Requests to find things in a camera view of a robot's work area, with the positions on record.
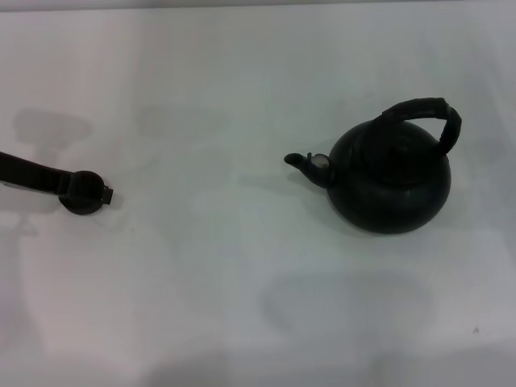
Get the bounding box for black round teapot with handle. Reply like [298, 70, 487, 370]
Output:
[283, 96, 463, 235]

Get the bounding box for dark brown round teacup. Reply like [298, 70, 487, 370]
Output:
[58, 170, 106, 218]

